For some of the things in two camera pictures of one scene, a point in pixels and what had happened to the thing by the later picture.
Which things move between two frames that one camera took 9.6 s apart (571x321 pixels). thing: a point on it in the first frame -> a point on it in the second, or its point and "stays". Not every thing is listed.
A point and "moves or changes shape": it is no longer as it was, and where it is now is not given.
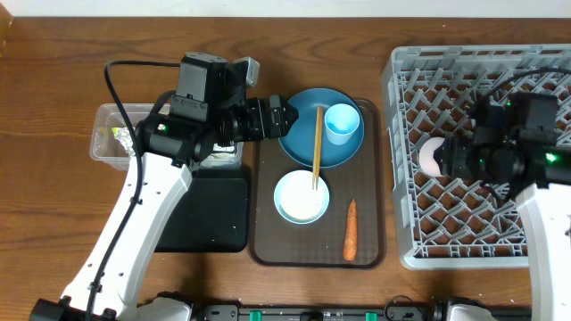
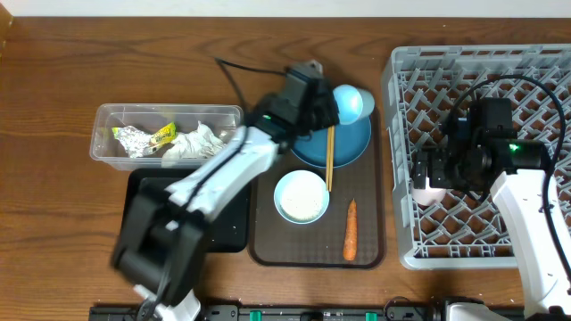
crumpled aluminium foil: [123, 135] stays
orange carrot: [351, 238] stays
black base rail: [394, 311] stays
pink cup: [426, 155] moves or changes shape
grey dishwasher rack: [431, 92] stays
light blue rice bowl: [296, 201] stays
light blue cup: [341, 120] -> [352, 102]
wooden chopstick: [319, 141] -> [331, 155]
